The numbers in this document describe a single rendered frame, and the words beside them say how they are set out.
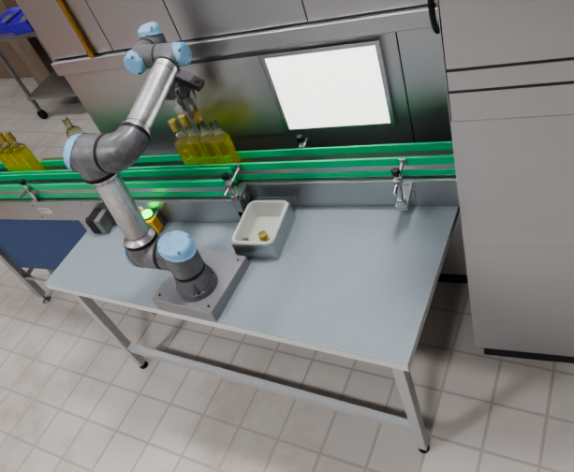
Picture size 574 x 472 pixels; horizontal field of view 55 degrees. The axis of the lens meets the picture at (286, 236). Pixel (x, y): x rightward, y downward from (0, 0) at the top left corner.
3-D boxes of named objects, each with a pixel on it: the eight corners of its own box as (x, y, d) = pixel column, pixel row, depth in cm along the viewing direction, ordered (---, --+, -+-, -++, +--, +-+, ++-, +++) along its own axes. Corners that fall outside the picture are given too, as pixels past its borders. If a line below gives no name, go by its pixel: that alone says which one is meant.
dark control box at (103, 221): (116, 221, 250) (107, 208, 244) (108, 234, 245) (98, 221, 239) (102, 221, 253) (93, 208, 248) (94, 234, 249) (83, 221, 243)
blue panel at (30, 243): (275, 254, 266) (245, 189, 237) (264, 283, 255) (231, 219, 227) (36, 244, 332) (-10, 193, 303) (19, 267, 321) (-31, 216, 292)
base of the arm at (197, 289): (204, 305, 191) (194, 287, 184) (169, 297, 198) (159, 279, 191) (225, 272, 200) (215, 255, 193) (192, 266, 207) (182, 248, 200)
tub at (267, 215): (296, 215, 216) (289, 199, 211) (278, 259, 203) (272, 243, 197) (257, 215, 224) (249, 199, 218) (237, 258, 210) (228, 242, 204)
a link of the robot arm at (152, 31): (130, 34, 183) (143, 21, 188) (146, 63, 191) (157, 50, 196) (149, 31, 180) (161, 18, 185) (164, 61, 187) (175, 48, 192)
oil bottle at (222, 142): (245, 169, 226) (226, 126, 211) (240, 178, 222) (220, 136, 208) (233, 169, 228) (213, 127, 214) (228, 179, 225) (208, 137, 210)
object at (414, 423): (428, 454, 214) (400, 358, 165) (139, 368, 286) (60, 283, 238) (434, 433, 219) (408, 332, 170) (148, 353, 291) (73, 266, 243)
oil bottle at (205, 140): (232, 169, 228) (213, 127, 214) (228, 178, 225) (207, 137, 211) (221, 169, 231) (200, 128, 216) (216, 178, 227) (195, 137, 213)
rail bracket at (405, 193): (417, 196, 200) (407, 147, 184) (409, 230, 189) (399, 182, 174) (403, 197, 202) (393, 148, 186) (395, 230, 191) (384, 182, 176)
